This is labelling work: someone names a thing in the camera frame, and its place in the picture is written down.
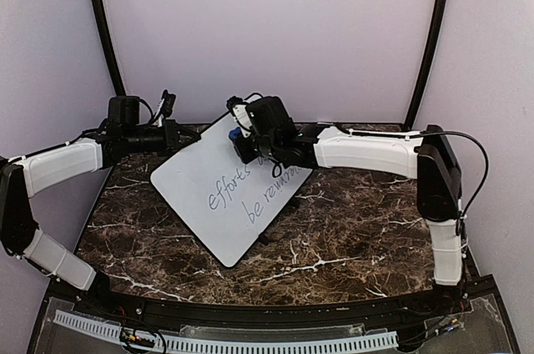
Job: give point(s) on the white whiteboard black frame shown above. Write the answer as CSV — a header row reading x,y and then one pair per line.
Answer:
x,y
225,203

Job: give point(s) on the black curved front rail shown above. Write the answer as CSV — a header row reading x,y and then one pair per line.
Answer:
x,y
397,312

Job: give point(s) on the right black frame post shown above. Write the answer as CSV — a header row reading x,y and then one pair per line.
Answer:
x,y
428,55

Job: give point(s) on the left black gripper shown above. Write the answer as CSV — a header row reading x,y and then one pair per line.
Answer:
x,y
172,142

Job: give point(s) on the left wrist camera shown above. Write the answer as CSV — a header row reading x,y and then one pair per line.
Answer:
x,y
165,108

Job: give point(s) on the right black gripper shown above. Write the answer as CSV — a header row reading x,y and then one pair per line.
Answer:
x,y
246,155

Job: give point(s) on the white slotted cable duct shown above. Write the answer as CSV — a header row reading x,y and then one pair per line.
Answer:
x,y
112,332

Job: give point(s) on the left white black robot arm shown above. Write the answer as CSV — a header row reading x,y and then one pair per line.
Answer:
x,y
116,138

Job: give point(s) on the black frame post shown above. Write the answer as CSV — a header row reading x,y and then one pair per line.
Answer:
x,y
428,55
107,46

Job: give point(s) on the blue whiteboard eraser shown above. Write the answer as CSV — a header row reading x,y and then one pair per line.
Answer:
x,y
235,134

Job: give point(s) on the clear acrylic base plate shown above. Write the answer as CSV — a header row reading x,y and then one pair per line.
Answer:
x,y
480,330

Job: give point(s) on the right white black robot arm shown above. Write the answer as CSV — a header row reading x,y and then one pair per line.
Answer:
x,y
265,130

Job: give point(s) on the left black frame post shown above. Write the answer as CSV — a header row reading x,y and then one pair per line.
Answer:
x,y
107,46

